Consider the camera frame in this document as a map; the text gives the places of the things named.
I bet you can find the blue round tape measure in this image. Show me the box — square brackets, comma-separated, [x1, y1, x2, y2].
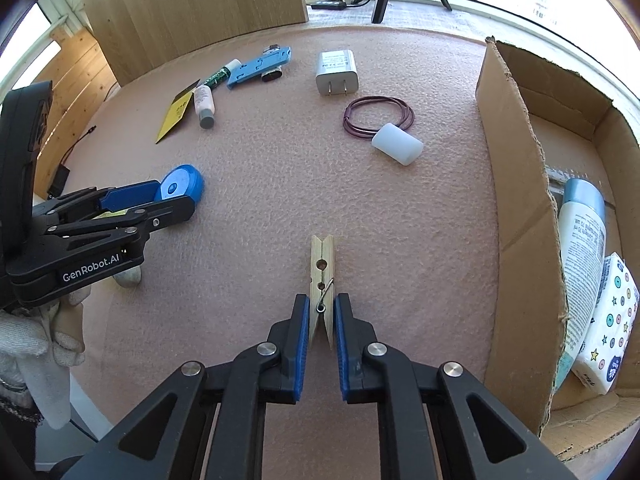
[154, 164, 204, 204]

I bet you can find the yellow black card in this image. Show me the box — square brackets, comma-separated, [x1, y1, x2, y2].
[155, 79, 200, 144]

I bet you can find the pink cosmetic tube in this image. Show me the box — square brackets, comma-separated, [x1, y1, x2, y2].
[193, 84, 215, 129]

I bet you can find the green white marker tube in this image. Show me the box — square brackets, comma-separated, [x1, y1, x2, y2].
[198, 58, 242, 89]

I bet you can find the blue plastic phone stand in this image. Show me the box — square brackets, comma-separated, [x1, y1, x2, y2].
[227, 47, 292, 88]

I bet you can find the wooden clothespin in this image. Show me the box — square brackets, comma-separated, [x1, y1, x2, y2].
[308, 235, 335, 348]

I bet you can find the silver patterned lighter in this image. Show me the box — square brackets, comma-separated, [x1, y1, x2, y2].
[260, 44, 282, 82]

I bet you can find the patterned tissue pack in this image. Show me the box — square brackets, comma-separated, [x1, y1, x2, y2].
[572, 252, 639, 396]

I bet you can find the white power adapter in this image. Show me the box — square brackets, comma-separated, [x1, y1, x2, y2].
[316, 49, 359, 96]

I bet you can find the white blue lotion bottle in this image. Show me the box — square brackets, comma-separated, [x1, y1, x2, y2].
[553, 178, 606, 391]

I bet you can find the left hand white glove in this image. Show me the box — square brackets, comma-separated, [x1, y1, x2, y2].
[0, 264, 144, 430]

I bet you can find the pine slat wooden panel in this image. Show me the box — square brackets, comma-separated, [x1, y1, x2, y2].
[35, 26, 116, 198]

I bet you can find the light wooden board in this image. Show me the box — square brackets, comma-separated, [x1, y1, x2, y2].
[81, 0, 308, 86]

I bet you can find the cardboard box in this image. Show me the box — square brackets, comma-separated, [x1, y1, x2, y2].
[475, 39, 639, 462]

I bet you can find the black plug with cable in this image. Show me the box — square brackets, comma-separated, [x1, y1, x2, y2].
[47, 125, 96, 198]

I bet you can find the black cable remote control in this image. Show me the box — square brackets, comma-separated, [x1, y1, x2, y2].
[311, 0, 347, 11]

